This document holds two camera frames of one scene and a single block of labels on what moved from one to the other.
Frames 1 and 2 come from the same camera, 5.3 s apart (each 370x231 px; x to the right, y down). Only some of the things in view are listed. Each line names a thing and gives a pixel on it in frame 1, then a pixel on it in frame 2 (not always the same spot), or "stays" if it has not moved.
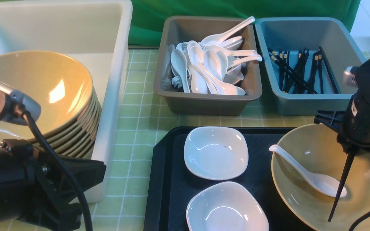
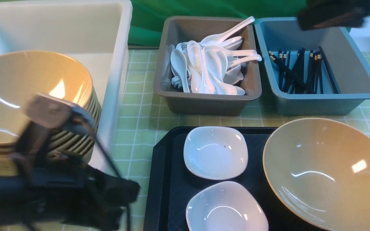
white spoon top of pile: (217, 38) stays
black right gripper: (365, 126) → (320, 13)
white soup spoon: (327, 185) → (206, 84)
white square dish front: (225, 206) stays
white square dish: (215, 153) stays
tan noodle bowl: (320, 150) stays
